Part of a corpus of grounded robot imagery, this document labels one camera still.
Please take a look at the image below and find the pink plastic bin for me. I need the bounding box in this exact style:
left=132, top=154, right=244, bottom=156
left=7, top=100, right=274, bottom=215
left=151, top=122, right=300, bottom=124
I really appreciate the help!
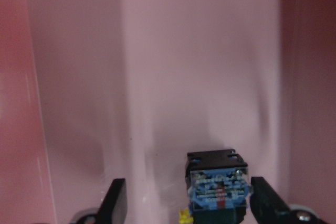
left=1, top=0, right=335, bottom=223

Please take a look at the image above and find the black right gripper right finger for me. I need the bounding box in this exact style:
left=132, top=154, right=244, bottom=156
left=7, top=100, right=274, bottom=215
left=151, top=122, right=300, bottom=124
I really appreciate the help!
left=250, top=177, right=290, bottom=224

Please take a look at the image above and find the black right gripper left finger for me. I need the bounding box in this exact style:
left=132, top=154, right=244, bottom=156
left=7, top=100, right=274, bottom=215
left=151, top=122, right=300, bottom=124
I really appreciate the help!
left=97, top=178, right=128, bottom=224

